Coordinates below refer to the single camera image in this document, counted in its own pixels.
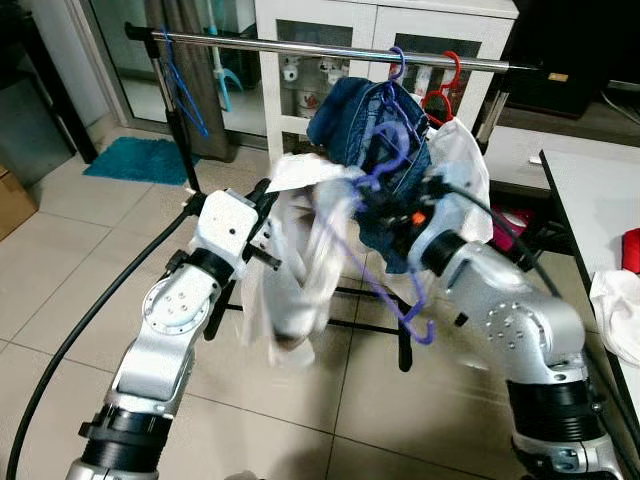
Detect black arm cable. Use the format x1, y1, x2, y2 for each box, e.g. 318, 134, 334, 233
435, 180, 561, 301
5, 205, 196, 480

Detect magenta bag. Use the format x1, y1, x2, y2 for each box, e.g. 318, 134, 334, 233
490, 205, 533, 253

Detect cream trousers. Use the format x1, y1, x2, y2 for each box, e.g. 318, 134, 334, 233
590, 268, 640, 366

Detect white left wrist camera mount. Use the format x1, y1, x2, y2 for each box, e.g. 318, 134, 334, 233
190, 190, 259, 271

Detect steel rail black clothes rack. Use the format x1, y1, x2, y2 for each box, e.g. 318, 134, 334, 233
125, 22, 546, 373

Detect white table black legs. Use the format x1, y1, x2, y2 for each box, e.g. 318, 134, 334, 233
540, 148, 640, 421

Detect teal white mop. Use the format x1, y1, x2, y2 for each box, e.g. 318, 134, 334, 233
205, 0, 246, 113

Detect black television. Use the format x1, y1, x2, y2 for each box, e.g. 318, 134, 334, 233
585, 0, 640, 86

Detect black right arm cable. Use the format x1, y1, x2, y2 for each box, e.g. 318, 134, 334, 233
435, 180, 561, 301

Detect white thin garment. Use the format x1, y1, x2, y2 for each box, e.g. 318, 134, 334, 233
240, 150, 376, 369

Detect black speaker box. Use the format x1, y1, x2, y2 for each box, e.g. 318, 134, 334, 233
505, 0, 586, 119

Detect grey white television stand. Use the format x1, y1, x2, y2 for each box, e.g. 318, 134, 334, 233
485, 80, 640, 191

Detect white glass door cabinet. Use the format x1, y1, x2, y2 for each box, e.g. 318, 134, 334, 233
255, 0, 519, 161

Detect brown cardboard box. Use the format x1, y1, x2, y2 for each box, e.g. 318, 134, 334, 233
0, 165, 38, 241

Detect red garment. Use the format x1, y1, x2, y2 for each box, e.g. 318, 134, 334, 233
620, 228, 640, 273

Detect blue plastic hanger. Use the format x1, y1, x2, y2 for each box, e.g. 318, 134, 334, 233
160, 28, 209, 139

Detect teal floor mat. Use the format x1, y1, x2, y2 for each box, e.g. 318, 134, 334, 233
82, 137, 201, 188

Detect blue denim garment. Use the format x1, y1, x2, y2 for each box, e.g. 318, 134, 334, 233
307, 78, 433, 276

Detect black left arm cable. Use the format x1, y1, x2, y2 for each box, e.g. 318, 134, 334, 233
5, 205, 196, 480

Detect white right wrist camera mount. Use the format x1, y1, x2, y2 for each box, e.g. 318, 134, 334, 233
415, 178, 466, 246

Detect grey brown curtain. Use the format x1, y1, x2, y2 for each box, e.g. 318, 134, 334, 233
145, 0, 229, 161

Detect red plastic hanger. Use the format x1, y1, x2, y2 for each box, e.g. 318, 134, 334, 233
420, 50, 466, 126

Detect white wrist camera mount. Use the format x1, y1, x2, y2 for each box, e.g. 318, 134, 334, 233
415, 178, 466, 246
190, 190, 259, 271

